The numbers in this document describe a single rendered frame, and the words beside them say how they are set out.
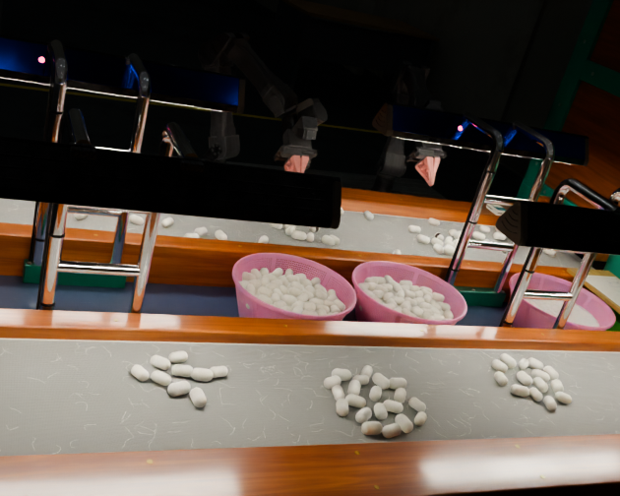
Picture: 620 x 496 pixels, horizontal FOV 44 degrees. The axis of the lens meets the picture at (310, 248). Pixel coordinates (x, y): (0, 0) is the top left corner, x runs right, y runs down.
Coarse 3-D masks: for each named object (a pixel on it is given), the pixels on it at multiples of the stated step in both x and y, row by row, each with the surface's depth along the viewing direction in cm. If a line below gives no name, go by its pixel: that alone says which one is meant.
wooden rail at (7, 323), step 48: (0, 336) 123; (48, 336) 126; (96, 336) 129; (144, 336) 132; (192, 336) 136; (240, 336) 139; (288, 336) 143; (336, 336) 147; (384, 336) 151; (432, 336) 156; (480, 336) 162; (528, 336) 168; (576, 336) 174
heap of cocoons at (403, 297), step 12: (372, 288) 176; (384, 288) 175; (396, 288) 178; (408, 288) 180; (420, 288) 182; (384, 300) 175; (396, 300) 173; (408, 300) 174; (420, 300) 175; (432, 300) 180; (408, 312) 168; (420, 312) 171; (432, 312) 172; (444, 312) 175
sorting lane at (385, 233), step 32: (96, 224) 169; (128, 224) 173; (160, 224) 177; (192, 224) 182; (224, 224) 187; (256, 224) 191; (352, 224) 208; (384, 224) 214; (416, 224) 221; (448, 224) 228; (480, 224) 235; (448, 256) 205; (480, 256) 211; (544, 256) 224
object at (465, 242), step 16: (480, 128) 182; (512, 128) 195; (528, 128) 191; (496, 144) 177; (544, 144) 184; (496, 160) 178; (544, 160) 184; (544, 176) 185; (480, 192) 181; (480, 208) 183; (464, 240) 186; (464, 256) 188; (512, 256) 194; (448, 272) 190; (464, 288) 195; (480, 288) 197; (496, 288) 197; (480, 304) 197; (496, 304) 199
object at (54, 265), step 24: (72, 120) 111; (72, 144) 104; (168, 144) 124; (192, 168) 110; (48, 216) 124; (48, 240) 126; (144, 240) 131; (48, 264) 127; (72, 264) 129; (96, 264) 130; (120, 264) 133; (144, 264) 132; (48, 288) 129; (144, 288) 135
